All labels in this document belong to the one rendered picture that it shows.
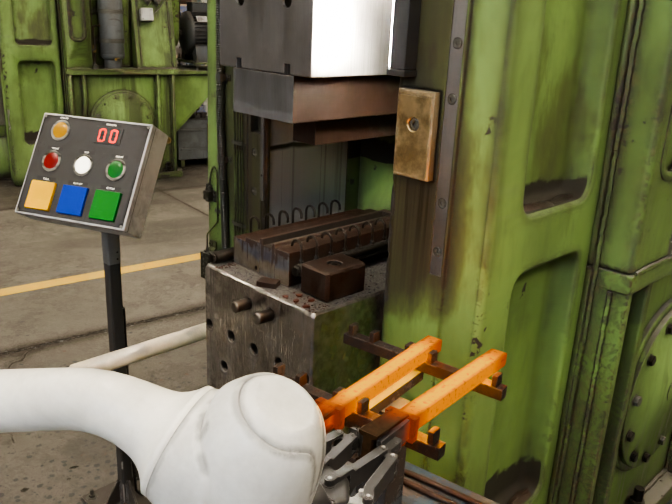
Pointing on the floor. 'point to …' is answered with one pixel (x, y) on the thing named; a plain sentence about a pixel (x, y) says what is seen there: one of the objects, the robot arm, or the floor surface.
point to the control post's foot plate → (112, 493)
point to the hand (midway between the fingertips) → (384, 435)
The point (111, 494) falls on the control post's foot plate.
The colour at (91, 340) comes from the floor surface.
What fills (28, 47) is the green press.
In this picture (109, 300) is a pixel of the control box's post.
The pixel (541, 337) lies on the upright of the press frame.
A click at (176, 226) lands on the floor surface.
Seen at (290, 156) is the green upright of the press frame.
